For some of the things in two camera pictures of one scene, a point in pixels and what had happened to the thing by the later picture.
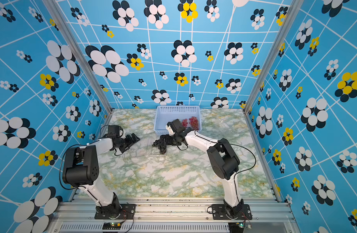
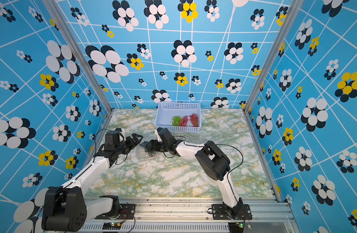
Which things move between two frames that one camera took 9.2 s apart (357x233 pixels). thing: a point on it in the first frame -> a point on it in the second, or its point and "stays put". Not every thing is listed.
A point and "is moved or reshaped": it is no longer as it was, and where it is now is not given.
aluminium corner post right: [289, 17] stays put
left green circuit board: [112, 225] stays put
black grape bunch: [162, 148] is moved or reshaped
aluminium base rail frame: [174, 215] stays put
